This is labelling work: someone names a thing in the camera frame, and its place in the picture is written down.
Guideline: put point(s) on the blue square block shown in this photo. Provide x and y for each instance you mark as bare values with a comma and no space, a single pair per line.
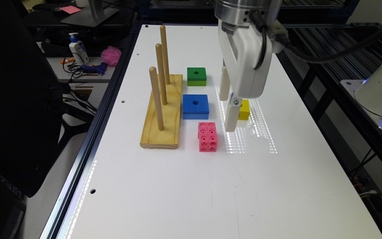
195,106

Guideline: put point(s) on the front wooden peg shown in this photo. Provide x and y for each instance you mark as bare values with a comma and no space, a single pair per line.
156,97

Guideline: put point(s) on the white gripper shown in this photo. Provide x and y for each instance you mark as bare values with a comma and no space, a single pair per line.
247,58

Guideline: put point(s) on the blue glue gun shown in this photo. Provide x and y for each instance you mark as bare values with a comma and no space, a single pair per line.
100,69

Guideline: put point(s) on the silver monitor stand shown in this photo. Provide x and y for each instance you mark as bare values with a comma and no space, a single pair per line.
90,16

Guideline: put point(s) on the pink cube cluster block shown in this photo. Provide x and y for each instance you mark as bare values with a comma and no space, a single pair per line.
207,135

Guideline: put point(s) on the green square block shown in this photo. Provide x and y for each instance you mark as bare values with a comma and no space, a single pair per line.
196,76

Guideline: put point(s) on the pink sticky note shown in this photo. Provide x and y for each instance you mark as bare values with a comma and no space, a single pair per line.
70,9

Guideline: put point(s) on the wooden peg board base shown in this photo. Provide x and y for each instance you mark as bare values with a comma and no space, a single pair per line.
152,137

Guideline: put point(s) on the rear wooden peg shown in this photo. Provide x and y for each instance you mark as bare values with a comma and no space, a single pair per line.
165,53

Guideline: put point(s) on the yellow square block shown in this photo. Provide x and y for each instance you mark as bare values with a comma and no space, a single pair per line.
244,112

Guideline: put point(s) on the middle wooden peg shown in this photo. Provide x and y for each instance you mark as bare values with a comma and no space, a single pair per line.
160,65

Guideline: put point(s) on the wooden peg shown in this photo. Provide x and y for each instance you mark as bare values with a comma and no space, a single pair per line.
160,65
156,97
165,53

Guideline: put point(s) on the pink bath pouf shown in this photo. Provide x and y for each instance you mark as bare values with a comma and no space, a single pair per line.
111,55

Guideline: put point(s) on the black aluminium frame rack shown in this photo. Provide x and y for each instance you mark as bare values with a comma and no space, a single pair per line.
321,86

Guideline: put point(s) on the white lotion pump bottle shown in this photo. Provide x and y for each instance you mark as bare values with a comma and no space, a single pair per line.
78,51

